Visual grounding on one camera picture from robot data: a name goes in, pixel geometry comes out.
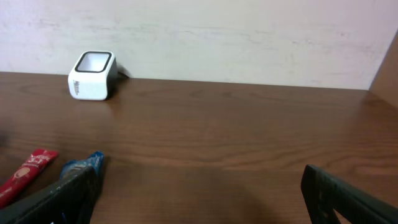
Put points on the blue Oreo cookie pack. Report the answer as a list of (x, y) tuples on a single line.
[(95, 161)]

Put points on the red Nescafe coffee stick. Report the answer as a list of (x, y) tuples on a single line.
[(25, 174)]

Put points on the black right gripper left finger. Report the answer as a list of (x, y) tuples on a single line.
[(69, 200)]

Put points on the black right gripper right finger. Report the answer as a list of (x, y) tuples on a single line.
[(325, 195)]

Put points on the white barcode scanner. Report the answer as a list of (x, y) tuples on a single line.
[(94, 76)]

